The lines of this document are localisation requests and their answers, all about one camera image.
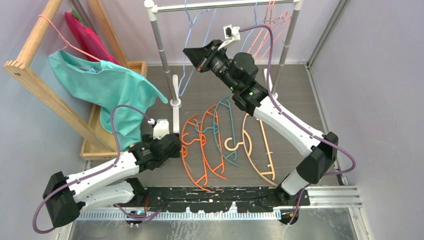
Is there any wooden tray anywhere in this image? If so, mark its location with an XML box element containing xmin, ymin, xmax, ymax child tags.
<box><xmin>79</xmin><ymin>60</ymin><xmax>148</xmax><ymax>162</ymax></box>

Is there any teal t-shirt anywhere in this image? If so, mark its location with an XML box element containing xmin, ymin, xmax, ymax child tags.
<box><xmin>48</xmin><ymin>50</ymin><xmax>168</xmax><ymax>150</ymax></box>

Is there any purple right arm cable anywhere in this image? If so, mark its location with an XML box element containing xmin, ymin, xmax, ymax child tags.
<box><xmin>238</xmin><ymin>24</ymin><xmax>357</xmax><ymax>176</ymax></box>

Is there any white metal clothes rack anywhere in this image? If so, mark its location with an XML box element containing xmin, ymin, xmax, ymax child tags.
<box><xmin>144</xmin><ymin>0</ymin><xmax>307</xmax><ymax>135</ymax></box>

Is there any teal plastic hanger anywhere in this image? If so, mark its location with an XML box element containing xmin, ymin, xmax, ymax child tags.
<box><xmin>197</xmin><ymin>95</ymin><xmax>240</xmax><ymax>167</ymax></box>

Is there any white slotted cable duct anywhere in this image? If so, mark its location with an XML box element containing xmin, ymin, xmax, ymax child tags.
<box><xmin>77</xmin><ymin>209</ymin><xmax>281</xmax><ymax>221</ymax></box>

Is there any pink wire hanger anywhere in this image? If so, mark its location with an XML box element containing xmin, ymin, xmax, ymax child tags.
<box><xmin>246</xmin><ymin>0</ymin><xmax>292</xmax><ymax>65</ymax></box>
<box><xmin>246</xmin><ymin>0</ymin><xmax>289</xmax><ymax>56</ymax></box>

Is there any beige plastic hanger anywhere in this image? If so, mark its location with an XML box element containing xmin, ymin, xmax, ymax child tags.
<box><xmin>224</xmin><ymin>114</ymin><xmax>277</xmax><ymax>187</ymax></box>

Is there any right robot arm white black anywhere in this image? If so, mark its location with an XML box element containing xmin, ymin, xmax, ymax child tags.
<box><xmin>183</xmin><ymin>39</ymin><xmax>339</xmax><ymax>206</ymax></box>

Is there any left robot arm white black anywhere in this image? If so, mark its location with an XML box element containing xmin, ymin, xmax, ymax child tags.
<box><xmin>42</xmin><ymin>133</ymin><xmax>182</xmax><ymax>228</ymax></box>

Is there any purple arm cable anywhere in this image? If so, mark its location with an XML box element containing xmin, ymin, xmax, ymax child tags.
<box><xmin>238</xmin><ymin>24</ymin><xmax>357</xmax><ymax>176</ymax></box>
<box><xmin>32</xmin><ymin>104</ymin><xmax>155</xmax><ymax>235</ymax></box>

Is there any red garment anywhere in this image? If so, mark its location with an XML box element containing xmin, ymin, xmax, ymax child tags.
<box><xmin>64</xmin><ymin>12</ymin><xmax>120</xmax><ymax>65</ymax></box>

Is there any pink hanger holding shirt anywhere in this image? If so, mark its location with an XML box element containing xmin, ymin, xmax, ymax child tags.
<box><xmin>38</xmin><ymin>14</ymin><xmax>101</xmax><ymax>62</ymax></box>

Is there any wooden clothes rack frame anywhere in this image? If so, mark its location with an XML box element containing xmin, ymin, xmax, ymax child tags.
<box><xmin>3</xmin><ymin>0</ymin><xmax>115</xmax><ymax>153</ymax></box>

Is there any orange plastic hanger right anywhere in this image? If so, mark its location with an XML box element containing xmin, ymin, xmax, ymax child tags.
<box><xmin>195</xmin><ymin>112</ymin><xmax>227</xmax><ymax>187</ymax></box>

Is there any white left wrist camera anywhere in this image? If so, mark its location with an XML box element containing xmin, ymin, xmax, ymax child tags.
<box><xmin>147</xmin><ymin>118</ymin><xmax>170</xmax><ymax>140</ymax></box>

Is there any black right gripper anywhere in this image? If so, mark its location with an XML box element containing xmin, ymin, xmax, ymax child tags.
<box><xmin>183</xmin><ymin>40</ymin><xmax>239</xmax><ymax>93</ymax></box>

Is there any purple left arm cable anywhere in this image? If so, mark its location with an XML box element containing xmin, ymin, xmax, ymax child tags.
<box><xmin>32</xmin><ymin>104</ymin><xmax>155</xmax><ymax>235</ymax></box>

